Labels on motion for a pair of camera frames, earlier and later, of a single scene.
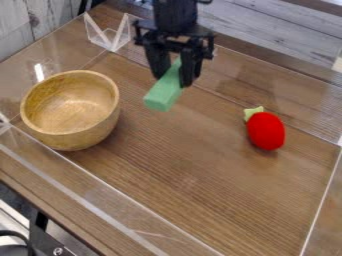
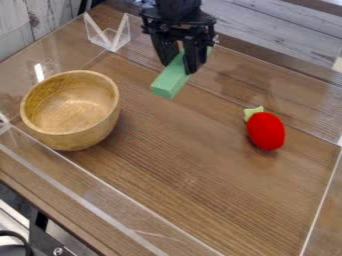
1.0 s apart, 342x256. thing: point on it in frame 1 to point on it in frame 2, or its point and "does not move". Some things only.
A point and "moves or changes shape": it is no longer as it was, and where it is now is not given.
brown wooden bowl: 69,108 does not move
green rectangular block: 166,90 moves or changes shape
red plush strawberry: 264,127 does not move
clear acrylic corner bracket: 110,38 does not move
